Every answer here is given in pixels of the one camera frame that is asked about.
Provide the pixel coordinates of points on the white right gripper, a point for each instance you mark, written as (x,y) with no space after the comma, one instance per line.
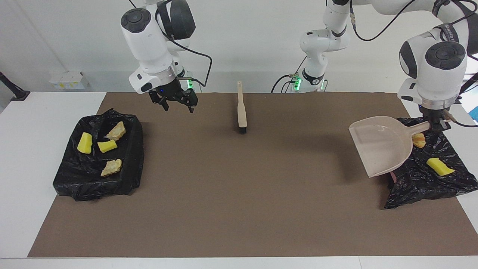
(149,80)

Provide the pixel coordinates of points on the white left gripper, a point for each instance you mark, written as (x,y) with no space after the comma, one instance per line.
(425,99)

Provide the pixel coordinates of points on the orange striped croissant piece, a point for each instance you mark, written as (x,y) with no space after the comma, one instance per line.
(419,141)
(111,167)

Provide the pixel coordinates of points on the notched yellow sponge piece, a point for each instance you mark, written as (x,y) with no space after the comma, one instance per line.
(440,166)

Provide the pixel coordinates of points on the beige plastic dustpan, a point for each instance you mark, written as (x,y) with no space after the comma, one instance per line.
(381,145)

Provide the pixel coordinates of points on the pale bread chunk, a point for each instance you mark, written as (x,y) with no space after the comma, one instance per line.
(116,131)

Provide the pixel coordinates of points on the beige hand brush black bristles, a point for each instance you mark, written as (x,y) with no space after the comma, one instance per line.
(242,108)

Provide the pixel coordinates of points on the yellow sponge chunk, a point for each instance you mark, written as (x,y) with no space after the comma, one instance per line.
(107,146)
(84,144)

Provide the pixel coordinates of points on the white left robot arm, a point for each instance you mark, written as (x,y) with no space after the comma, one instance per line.
(433,63)

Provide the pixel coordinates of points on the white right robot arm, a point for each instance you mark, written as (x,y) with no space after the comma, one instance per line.
(149,41)

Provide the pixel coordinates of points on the black bag lined bin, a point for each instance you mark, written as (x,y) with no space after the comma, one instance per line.
(74,179)
(422,183)

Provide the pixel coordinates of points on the pink bin under bag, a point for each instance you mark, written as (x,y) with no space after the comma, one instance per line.
(393,175)

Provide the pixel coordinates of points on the blue plastic item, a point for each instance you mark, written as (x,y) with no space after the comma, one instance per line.
(475,114)

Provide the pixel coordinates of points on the brown table mat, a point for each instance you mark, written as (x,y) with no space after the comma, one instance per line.
(261,205)

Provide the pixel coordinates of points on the white wall power box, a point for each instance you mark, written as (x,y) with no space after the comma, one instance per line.
(69,80)

